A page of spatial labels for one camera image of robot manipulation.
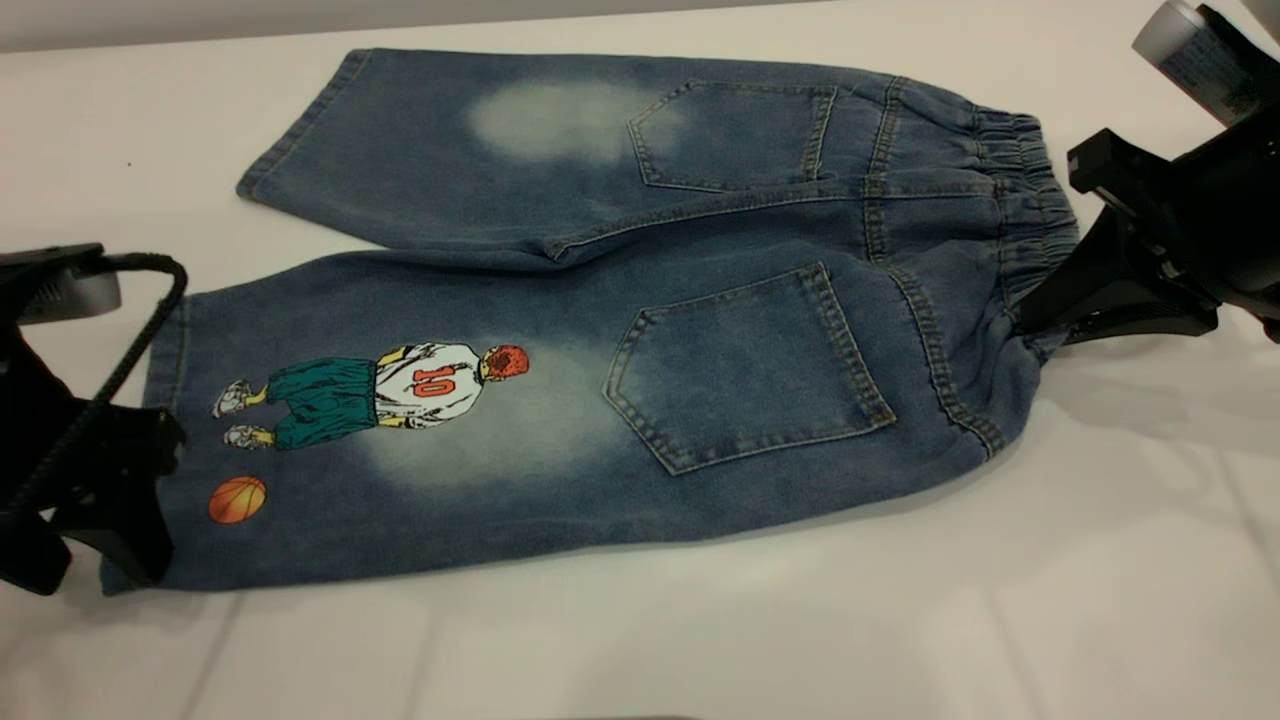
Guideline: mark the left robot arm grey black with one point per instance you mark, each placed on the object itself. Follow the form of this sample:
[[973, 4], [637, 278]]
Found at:
[[60, 295]]

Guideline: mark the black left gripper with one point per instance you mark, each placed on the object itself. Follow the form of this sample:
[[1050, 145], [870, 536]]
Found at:
[[40, 440]]

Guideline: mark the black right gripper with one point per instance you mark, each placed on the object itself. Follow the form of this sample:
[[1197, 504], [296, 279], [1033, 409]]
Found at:
[[1230, 230]]

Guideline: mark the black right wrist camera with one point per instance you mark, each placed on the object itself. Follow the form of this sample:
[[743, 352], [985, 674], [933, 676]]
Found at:
[[1105, 160]]

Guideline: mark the blue denim pants basketball print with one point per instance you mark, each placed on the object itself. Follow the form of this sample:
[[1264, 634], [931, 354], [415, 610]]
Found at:
[[700, 300]]

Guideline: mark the right robot arm silver black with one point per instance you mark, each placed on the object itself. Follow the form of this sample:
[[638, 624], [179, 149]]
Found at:
[[1195, 50]]

